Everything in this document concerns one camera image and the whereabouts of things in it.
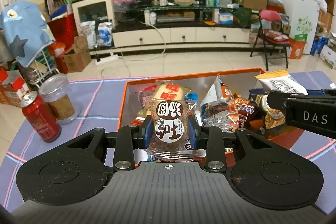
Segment dark green gift bag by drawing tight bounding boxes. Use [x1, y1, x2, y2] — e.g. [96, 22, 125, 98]
[234, 7, 252, 28]

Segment white wire rack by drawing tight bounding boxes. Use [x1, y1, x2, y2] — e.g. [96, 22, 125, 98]
[31, 48, 59, 83]

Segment red fabric cover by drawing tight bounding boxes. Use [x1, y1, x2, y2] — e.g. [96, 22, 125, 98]
[47, 14, 76, 43]

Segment red white cartons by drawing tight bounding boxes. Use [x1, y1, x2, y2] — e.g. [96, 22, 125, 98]
[0, 67, 29, 107]

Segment blue white plastic bag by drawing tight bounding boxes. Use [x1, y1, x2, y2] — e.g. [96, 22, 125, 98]
[97, 22, 114, 46]

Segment white chest freezer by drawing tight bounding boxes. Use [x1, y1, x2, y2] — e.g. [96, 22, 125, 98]
[271, 0, 320, 55]

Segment small gold snack packet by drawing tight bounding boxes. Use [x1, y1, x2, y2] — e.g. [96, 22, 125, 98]
[264, 106, 286, 130]

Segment white power strip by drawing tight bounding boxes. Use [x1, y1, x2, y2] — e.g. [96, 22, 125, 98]
[95, 54, 118, 67]

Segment silver orange-label snack packet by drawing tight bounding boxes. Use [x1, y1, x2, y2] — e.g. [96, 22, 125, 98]
[200, 74, 234, 109]

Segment white green carton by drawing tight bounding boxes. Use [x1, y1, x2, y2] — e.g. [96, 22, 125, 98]
[320, 44, 336, 69]

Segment white black television stand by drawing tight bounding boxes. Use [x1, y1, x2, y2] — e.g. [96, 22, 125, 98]
[113, 1, 254, 49]

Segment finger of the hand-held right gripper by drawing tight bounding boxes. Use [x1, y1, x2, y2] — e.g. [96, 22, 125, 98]
[267, 92, 289, 110]
[306, 88, 336, 97]

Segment blue white tissue box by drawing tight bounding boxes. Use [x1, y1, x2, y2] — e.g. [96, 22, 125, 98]
[218, 13, 234, 24]

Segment white orange-trim snack packet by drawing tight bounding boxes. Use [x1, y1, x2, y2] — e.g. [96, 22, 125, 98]
[254, 70, 309, 96]

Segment red folding chair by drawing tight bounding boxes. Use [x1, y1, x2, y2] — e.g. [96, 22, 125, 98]
[249, 9, 291, 70]

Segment clear packet brown round labels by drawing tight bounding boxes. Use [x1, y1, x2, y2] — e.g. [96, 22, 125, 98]
[147, 97, 202, 162]

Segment silver brown snack packet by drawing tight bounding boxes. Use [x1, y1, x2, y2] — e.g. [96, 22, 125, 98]
[201, 103, 238, 133]

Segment orange cardboard box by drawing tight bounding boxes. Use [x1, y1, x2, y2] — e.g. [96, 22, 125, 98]
[117, 67, 336, 167]

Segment dark blue snack packet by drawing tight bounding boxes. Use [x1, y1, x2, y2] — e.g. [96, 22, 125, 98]
[249, 89, 268, 109]

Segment red soda can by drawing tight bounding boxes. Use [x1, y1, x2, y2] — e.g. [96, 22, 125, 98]
[21, 91, 62, 143]

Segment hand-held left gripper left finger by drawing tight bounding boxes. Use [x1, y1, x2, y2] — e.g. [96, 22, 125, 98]
[66, 115, 153, 171]

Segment silver media player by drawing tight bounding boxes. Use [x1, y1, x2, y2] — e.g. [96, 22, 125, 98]
[157, 17, 196, 23]

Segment clear plastic jar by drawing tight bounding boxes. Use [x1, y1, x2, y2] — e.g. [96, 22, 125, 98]
[39, 74, 79, 125]

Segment blue star print cloth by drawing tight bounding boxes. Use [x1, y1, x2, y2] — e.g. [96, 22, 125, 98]
[0, 0, 55, 67]

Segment beige red-print snack packet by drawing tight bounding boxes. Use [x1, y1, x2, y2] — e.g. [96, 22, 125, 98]
[152, 81, 191, 102]

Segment blue white carton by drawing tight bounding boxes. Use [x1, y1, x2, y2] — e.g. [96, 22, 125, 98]
[310, 38, 328, 56]

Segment small brown cardboard box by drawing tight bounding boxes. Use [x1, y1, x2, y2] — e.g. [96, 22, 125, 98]
[63, 52, 92, 73]

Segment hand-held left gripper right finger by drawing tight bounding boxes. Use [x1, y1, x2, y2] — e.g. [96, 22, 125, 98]
[188, 115, 273, 171]

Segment blue plaid tablecloth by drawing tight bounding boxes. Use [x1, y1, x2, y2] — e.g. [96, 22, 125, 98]
[0, 70, 336, 215]

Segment dark brown snack packet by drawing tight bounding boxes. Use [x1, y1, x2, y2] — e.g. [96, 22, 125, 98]
[232, 94, 260, 132]

